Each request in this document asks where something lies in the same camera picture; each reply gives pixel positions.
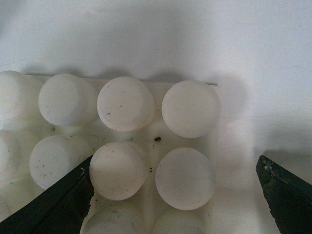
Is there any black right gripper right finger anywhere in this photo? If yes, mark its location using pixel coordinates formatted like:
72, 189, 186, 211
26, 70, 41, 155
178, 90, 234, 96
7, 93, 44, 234
256, 156, 312, 234

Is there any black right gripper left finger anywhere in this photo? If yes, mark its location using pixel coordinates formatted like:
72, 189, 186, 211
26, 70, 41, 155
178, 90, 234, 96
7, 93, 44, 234
0, 157, 94, 234

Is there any white studded base plate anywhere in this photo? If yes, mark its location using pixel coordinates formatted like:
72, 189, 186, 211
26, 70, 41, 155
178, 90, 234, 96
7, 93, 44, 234
0, 71, 220, 234

